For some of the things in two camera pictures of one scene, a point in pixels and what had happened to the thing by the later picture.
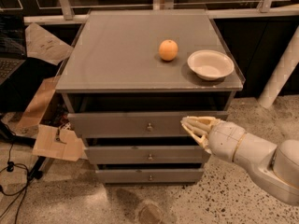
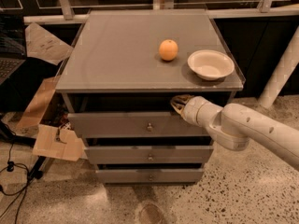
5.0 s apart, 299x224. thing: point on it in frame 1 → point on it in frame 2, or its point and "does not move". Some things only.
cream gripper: x=224 y=139 → x=191 y=110
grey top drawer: x=114 y=124 does not move
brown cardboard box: x=49 y=140 does not move
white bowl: x=210 y=64 does not move
